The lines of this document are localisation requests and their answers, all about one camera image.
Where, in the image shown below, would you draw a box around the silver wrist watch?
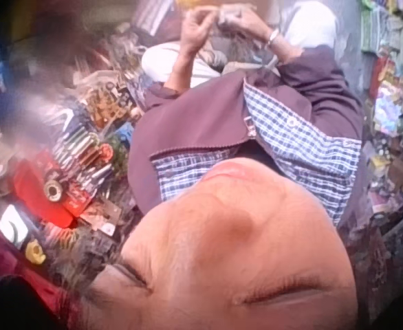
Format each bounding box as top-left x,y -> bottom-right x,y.
266,28 -> 281,47

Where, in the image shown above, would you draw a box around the dark grey cloth bundle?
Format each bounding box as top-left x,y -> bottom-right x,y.
204,33 -> 279,75

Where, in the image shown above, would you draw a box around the person's legs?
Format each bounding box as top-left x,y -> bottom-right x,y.
141,0 -> 337,89

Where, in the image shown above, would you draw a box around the dark red cloth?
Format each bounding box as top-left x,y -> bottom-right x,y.
0,225 -> 85,330

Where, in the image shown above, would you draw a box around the heap of packaged hardware goods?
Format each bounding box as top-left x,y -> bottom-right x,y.
32,16 -> 149,248

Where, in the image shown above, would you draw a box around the small yellow plastic item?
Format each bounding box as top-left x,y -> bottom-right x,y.
23,240 -> 47,266

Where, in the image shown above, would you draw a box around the rack of colourful packets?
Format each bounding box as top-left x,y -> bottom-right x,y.
358,0 -> 403,221

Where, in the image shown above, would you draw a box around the white and black packet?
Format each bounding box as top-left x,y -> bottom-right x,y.
0,203 -> 31,249

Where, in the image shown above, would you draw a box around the person's right hand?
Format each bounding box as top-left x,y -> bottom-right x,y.
219,8 -> 274,45

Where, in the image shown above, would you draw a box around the person's left hand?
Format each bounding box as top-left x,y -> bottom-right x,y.
182,5 -> 221,56

